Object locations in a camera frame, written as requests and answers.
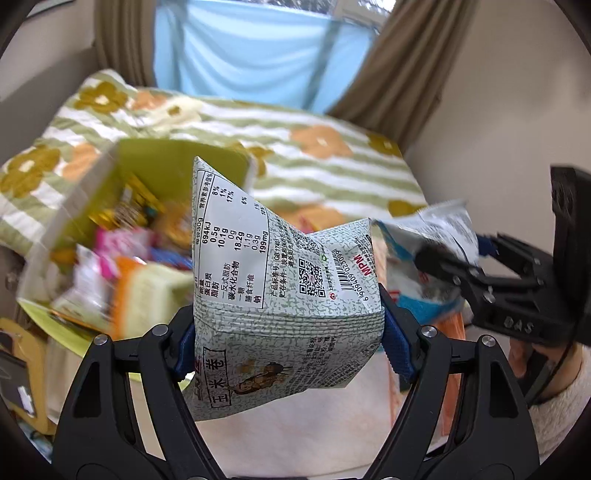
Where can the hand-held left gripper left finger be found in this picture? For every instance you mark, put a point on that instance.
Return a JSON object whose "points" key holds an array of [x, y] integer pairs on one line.
{"points": [[184, 344]]}

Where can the green cardboard box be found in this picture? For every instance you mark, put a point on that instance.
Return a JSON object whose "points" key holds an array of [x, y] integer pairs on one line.
{"points": [[147, 157]]}

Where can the speckled grey snack packet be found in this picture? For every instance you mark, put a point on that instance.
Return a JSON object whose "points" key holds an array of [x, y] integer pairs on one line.
{"points": [[277, 286]]}

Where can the yellow black snack packet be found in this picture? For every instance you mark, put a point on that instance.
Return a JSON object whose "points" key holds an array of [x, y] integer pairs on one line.
{"points": [[134, 203]]}

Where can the pink white snack packet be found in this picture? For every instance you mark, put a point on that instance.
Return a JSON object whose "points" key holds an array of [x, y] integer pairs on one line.
{"points": [[122, 244]]}

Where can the purple snack packet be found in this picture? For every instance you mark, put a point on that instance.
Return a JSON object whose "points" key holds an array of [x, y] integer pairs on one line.
{"points": [[171, 258]]}

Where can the pale green snack packet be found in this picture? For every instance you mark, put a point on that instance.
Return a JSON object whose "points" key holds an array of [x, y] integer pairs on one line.
{"points": [[152, 295]]}

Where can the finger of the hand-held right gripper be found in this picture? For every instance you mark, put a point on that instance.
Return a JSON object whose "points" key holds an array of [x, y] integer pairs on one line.
{"points": [[512, 254], [443, 267]]}

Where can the brown cardboard bag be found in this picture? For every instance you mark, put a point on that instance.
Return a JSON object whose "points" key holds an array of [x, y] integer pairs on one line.
{"points": [[27, 350]]}

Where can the window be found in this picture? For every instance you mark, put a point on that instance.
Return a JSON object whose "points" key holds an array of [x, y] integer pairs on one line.
{"points": [[295, 2]]}

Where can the orange snack packet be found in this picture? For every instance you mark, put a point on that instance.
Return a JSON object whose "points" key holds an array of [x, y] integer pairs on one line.
{"points": [[124, 277]]}

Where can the person's right hand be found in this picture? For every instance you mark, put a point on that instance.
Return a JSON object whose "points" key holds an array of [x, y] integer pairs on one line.
{"points": [[565, 369]]}

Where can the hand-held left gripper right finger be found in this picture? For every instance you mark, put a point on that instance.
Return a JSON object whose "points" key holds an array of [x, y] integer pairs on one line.
{"points": [[395, 341]]}

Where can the light blue cloth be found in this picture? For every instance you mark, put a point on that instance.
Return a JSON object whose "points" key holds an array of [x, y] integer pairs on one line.
{"points": [[254, 55]]}

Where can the brown curtain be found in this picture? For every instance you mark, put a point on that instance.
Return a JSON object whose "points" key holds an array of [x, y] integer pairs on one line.
{"points": [[415, 69], [124, 41]]}

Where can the waffle snack packet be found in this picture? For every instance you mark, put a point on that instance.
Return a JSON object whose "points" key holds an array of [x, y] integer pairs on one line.
{"points": [[175, 226]]}

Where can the floral striped quilt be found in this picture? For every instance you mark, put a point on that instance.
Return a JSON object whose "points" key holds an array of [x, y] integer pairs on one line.
{"points": [[300, 175]]}

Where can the silver blue snack packet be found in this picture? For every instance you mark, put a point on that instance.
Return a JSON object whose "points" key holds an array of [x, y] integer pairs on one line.
{"points": [[443, 226]]}

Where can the grey headboard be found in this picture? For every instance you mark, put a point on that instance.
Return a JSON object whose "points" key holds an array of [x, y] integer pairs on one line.
{"points": [[37, 115]]}

